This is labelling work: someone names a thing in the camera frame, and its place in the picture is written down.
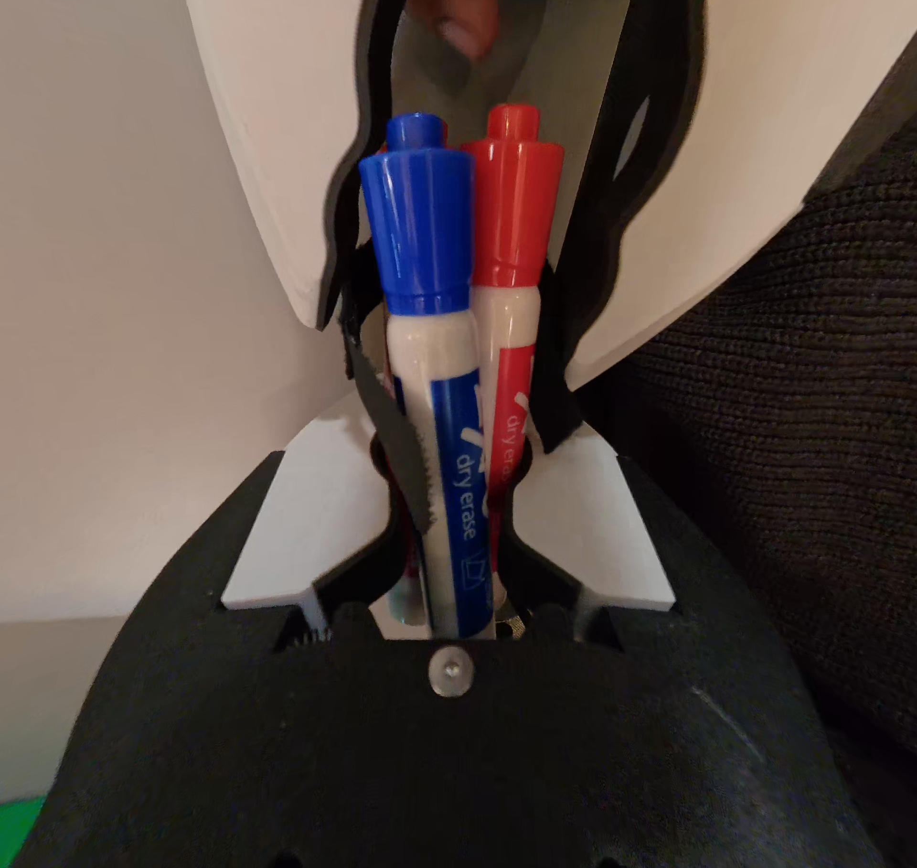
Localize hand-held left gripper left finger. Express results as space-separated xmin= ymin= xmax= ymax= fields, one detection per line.
xmin=221 ymin=394 xmax=402 ymax=629

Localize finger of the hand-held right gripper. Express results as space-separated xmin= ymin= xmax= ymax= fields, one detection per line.
xmin=175 ymin=0 xmax=438 ymax=332
xmin=557 ymin=0 xmax=917 ymax=389

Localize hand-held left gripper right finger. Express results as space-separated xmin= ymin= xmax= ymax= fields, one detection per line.
xmin=501 ymin=420 xmax=680 ymax=643

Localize red dry erase marker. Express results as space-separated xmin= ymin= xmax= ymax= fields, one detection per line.
xmin=377 ymin=119 xmax=452 ymax=625
xmin=458 ymin=103 xmax=565 ymax=504

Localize black velcro strap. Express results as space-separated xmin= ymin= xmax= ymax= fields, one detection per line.
xmin=340 ymin=237 xmax=588 ymax=534

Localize blue dry erase marker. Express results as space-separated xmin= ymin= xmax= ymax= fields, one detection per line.
xmin=358 ymin=112 xmax=502 ymax=641

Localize green plastic box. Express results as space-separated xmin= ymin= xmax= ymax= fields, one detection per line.
xmin=0 ymin=796 xmax=45 ymax=868

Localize person's right hand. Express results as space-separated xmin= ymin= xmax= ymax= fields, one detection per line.
xmin=405 ymin=0 xmax=502 ymax=61

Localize person's dark knit sweater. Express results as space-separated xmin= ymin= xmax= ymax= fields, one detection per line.
xmin=573 ymin=58 xmax=917 ymax=868

